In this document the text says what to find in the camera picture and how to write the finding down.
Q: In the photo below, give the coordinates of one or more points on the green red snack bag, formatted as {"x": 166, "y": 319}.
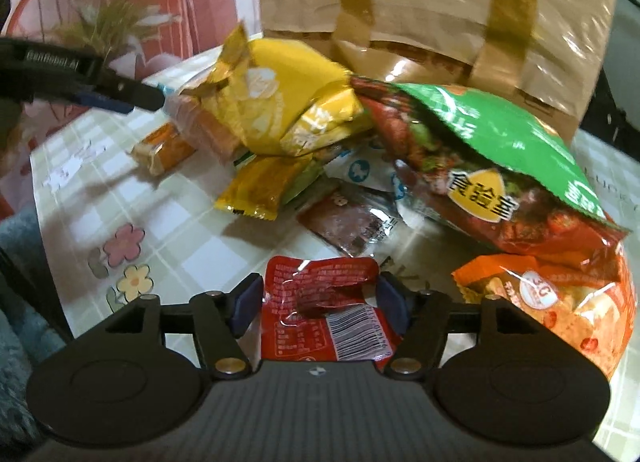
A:
{"x": 489, "y": 168}

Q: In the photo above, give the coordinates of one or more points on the checked Lucky tablecloth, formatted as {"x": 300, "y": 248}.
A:
{"x": 87, "y": 187}

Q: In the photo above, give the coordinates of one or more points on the orange snack bag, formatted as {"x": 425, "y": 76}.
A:
{"x": 592, "y": 311}

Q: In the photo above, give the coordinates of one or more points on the orange biscuit packet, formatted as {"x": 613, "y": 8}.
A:
{"x": 162, "y": 150}

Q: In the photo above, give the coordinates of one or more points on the cardboard box with plastic liner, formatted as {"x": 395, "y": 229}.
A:
{"x": 542, "y": 55}

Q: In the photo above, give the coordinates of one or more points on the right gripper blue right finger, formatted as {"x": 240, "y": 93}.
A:
{"x": 394, "y": 300}

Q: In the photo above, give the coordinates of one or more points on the red snack packet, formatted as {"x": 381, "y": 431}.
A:
{"x": 322, "y": 310}

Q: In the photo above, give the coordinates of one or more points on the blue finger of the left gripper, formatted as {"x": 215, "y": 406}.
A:
{"x": 153, "y": 102}

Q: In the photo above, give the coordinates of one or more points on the pink printed backdrop curtain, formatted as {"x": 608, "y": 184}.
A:
{"x": 115, "y": 16}

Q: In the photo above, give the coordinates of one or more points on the yellow green small packet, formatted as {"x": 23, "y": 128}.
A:
{"x": 262, "y": 187}

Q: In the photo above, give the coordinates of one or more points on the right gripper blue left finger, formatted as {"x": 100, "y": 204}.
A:
{"x": 245, "y": 303}

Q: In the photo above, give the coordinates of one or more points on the white blue small packet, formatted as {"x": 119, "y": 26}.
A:
{"x": 368, "y": 165}

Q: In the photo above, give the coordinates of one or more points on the dark red jerky packet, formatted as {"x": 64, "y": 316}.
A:
{"x": 350, "y": 218}

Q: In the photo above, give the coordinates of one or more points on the yellow chip bag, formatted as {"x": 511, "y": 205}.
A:
{"x": 283, "y": 98}

